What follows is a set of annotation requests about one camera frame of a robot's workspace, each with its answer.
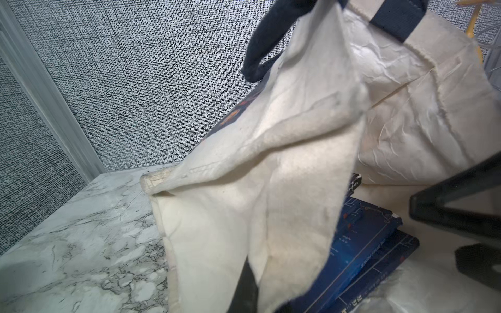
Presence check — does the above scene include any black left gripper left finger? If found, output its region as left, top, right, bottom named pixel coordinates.
left=227, top=259, right=259, bottom=313

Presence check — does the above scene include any yellow wine glass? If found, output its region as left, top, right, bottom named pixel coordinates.
left=455, top=0, right=496, bottom=39

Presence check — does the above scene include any cream canvas tote bag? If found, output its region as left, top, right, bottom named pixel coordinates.
left=141, top=1, right=500, bottom=312

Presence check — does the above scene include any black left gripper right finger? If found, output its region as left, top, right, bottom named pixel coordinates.
left=409, top=154, right=500, bottom=290

